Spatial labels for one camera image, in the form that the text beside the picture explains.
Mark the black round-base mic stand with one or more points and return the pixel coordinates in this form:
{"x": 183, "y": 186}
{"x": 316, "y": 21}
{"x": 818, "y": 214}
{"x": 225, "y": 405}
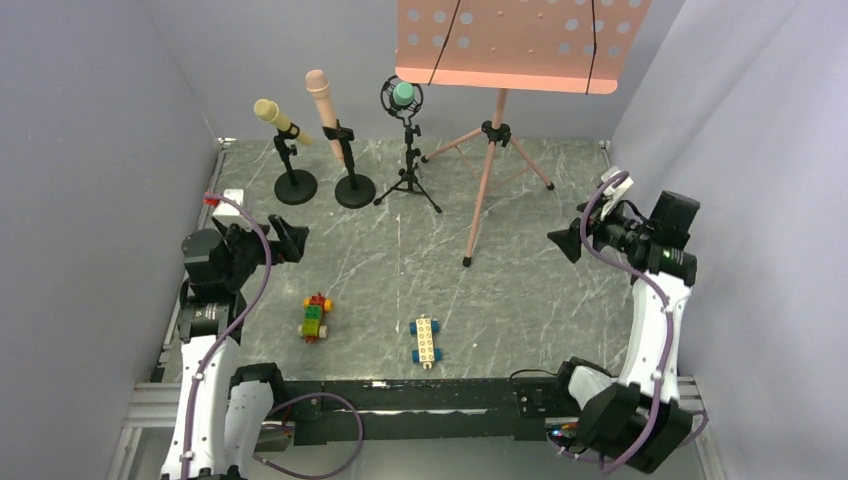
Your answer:
{"x": 355, "y": 191}

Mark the pink toy microphone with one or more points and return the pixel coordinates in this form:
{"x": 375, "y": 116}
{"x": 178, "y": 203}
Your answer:
{"x": 318, "y": 86}

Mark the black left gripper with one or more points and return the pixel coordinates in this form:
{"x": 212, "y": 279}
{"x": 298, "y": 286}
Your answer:
{"x": 263, "y": 240}

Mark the white blue toy brick car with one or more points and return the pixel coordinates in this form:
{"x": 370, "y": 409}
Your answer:
{"x": 426, "y": 353}

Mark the colourful toy brick car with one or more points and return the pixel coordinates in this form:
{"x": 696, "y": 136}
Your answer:
{"x": 313, "y": 326}

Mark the black shock mount stand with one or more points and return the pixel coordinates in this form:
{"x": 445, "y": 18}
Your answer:
{"x": 409, "y": 181}

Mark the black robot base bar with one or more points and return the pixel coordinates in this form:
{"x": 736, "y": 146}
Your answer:
{"x": 344, "y": 410}

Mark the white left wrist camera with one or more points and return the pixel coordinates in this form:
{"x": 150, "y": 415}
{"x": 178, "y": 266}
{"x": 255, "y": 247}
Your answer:
{"x": 229, "y": 206}

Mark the yellow toy microphone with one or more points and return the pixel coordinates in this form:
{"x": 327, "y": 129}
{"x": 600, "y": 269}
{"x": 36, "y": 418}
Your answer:
{"x": 269, "y": 112}

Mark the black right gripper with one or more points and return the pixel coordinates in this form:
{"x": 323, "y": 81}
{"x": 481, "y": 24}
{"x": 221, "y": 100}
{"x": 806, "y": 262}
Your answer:
{"x": 589, "y": 234}

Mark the pink music stand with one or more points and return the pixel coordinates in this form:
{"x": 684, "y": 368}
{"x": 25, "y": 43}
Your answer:
{"x": 575, "y": 47}

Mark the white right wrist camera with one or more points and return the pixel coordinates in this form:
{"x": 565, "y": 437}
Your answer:
{"x": 619, "y": 183}

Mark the mint green toy microphone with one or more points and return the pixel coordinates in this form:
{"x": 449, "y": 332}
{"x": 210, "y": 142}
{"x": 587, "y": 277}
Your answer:
{"x": 403, "y": 95}

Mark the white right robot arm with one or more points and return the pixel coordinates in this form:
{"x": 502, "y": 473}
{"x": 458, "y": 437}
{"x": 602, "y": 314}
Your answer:
{"x": 635, "y": 418}

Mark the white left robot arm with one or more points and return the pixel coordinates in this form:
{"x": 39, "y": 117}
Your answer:
{"x": 222, "y": 405}

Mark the aluminium frame rail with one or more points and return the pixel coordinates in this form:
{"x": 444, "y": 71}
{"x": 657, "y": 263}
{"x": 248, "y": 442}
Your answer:
{"x": 129, "y": 439}

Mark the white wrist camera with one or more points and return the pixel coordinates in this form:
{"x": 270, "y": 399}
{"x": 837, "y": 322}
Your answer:
{"x": 619, "y": 183}
{"x": 229, "y": 206}

